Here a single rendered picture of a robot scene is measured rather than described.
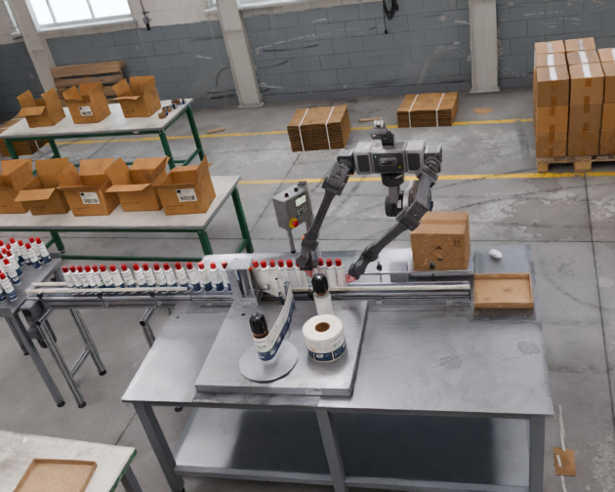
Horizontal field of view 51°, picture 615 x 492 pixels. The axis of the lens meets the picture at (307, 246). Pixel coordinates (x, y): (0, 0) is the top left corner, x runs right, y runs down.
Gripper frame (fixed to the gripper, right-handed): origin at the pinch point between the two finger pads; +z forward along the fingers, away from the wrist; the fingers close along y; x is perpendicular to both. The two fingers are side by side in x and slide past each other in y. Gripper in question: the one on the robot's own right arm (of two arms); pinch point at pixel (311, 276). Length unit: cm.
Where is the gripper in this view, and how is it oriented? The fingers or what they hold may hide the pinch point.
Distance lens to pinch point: 365.8
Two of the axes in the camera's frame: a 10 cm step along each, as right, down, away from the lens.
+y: 9.6, -0.4, -2.7
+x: 2.1, -5.6, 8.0
